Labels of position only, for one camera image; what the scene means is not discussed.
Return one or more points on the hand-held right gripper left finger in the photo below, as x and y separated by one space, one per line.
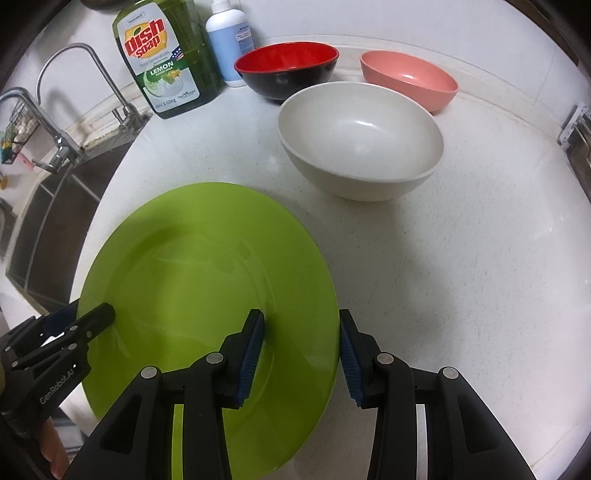
251 350

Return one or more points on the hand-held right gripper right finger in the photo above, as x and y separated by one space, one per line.
351 369

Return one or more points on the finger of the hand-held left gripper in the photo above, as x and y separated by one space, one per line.
57 316
92 321

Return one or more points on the green plate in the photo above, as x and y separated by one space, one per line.
198 258

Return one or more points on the white bowl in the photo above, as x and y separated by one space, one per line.
360 143

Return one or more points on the red and black bowl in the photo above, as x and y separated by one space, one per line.
286 64

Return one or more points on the pink bowl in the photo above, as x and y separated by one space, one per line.
406 78

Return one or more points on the person's left hand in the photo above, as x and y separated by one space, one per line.
54 445

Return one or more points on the stainless steel sink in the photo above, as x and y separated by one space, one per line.
60 207

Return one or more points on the tall chrome kitchen faucet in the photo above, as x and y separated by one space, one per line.
46 129

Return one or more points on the thin gooseneck faucet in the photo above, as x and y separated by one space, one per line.
106 83

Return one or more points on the green dish soap bottle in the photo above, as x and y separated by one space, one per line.
166 55

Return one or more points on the white pump bottle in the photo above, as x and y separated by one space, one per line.
228 41

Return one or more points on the white pot stand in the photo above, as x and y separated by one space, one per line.
576 131

